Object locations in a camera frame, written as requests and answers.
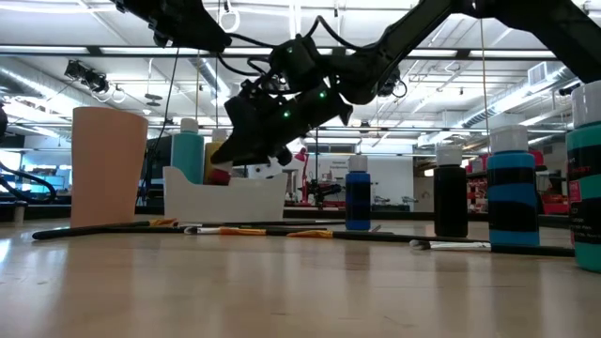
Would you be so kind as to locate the small red paint bottle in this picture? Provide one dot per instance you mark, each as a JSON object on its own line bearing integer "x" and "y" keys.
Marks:
{"x": 220, "y": 177}

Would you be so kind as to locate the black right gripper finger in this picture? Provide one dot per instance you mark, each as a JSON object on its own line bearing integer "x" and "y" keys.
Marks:
{"x": 253, "y": 150}

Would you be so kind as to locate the silver ventilation duct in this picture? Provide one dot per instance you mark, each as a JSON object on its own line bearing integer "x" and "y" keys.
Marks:
{"x": 516, "y": 101}

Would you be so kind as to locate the small dark blue paint bottle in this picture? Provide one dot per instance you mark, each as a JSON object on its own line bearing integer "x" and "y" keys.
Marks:
{"x": 358, "y": 197}

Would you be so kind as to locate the large yellow paint bottle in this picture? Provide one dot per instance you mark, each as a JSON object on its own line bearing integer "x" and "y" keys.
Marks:
{"x": 212, "y": 159}

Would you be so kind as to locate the black metal beam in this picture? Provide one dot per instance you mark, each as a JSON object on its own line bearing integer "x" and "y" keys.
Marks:
{"x": 94, "y": 50}

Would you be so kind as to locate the small black paint bottle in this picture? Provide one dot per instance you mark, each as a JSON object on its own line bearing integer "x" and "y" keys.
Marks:
{"x": 451, "y": 202}

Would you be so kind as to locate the black paintbrush white bristles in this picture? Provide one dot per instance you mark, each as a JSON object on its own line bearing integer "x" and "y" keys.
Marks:
{"x": 451, "y": 245}

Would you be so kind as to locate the red storage bin shelf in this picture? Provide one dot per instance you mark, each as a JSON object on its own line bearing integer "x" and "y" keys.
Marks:
{"x": 476, "y": 192}

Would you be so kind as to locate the thin black paintbrush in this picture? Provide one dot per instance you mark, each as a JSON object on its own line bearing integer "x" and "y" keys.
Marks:
{"x": 375, "y": 228}

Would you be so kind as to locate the large teal paint bottle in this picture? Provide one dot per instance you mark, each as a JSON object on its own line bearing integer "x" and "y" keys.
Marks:
{"x": 188, "y": 155}

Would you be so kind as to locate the small turquoise paint bottle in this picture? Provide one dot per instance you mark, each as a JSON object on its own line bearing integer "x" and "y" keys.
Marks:
{"x": 587, "y": 188}

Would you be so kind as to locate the small black robot arm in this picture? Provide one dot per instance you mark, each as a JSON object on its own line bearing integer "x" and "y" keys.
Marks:
{"x": 324, "y": 190}

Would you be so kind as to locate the white plastic caddy bin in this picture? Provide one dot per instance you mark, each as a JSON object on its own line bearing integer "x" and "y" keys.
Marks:
{"x": 225, "y": 202}

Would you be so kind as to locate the computer monitor blue screen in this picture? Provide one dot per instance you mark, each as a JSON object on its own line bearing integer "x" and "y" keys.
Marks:
{"x": 51, "y": 180}

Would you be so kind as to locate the black metal stand frame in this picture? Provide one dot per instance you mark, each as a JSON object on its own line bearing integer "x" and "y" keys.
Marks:
{"x": 317, "y": 150}

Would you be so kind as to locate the orange plastic cup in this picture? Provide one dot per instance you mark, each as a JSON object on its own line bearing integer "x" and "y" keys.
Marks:
{"x": 108, "y": 169}

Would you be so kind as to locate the small light blue paint bottle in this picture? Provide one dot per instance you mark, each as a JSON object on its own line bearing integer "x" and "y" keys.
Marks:
{"x": 513, "y": 197}

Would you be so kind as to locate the black monitor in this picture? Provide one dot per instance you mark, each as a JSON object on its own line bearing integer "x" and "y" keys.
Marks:
{"x": 162, "y": 155}

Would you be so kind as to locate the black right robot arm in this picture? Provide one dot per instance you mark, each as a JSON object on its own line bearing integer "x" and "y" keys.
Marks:
{"x": 371, "y": 75}

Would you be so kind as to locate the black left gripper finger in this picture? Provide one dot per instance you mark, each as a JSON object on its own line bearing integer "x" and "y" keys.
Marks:
{"x": 202, "y": 33}

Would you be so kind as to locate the black paintbrush orange ferrule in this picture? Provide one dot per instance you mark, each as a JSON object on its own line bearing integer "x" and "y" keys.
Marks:
{"x": 94, "y": 231}

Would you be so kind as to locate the white partition board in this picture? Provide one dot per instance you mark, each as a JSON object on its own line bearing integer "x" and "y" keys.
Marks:
{"x": 389, "y": 178}

